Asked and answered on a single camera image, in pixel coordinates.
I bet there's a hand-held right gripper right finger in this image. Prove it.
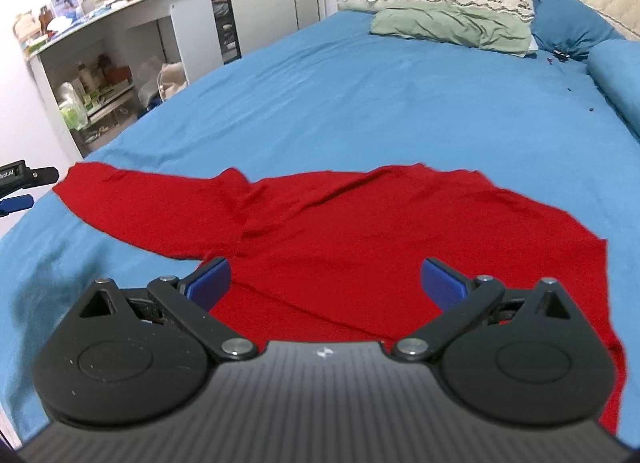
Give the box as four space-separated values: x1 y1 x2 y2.
390 257 575 363

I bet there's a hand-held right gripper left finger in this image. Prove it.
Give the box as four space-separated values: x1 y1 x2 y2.
93 257 259 363

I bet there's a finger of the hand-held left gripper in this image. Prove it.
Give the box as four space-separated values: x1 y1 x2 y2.
0 195 34 217
0 160 59 190

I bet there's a red shirt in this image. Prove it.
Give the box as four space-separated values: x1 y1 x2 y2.
52 161 629 436

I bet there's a green packet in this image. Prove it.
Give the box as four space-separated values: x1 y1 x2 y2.
57 82 91 131

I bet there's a white plastic bag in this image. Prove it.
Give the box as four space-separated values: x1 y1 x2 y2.
136 59 190 109

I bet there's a framed photo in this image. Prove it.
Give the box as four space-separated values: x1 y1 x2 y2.
49 0 82 20

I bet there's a white desk with shelves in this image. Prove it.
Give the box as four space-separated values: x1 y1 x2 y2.
25 0 225 158

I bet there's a bed with blue sheet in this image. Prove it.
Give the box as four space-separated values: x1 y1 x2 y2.
0 9 640 451

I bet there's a green pillow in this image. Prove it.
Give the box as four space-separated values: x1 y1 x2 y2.
369 4 534 55

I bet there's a blue bolster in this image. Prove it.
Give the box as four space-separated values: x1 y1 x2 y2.
586 38 640 141

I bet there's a blue pillow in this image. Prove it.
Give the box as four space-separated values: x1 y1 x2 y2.
530 0 626 62

